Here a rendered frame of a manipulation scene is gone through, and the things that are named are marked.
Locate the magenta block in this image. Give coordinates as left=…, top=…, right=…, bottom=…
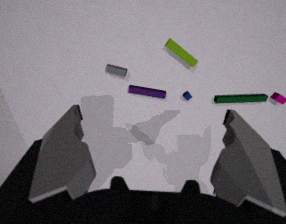
left=270, top=93, right=286, bottom=104

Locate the dark green rod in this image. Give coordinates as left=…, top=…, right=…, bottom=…
left=214, top=94, right=268, bottom=104

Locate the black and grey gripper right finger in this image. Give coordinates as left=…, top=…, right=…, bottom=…
left=210, top=109, right=286, bottom=224

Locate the small blue cube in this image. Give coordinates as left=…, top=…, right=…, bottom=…
left=182, top=91, right=192, bottom=100

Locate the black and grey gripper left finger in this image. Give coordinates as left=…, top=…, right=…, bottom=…
left=0, top=105, right=96, bottom=224

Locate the purple rod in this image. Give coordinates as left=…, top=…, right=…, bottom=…
left=128, top=85, right=166, bottom=99

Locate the lime green rod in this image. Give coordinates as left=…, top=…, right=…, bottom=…
left=165, top=38, right=198, bottom=67

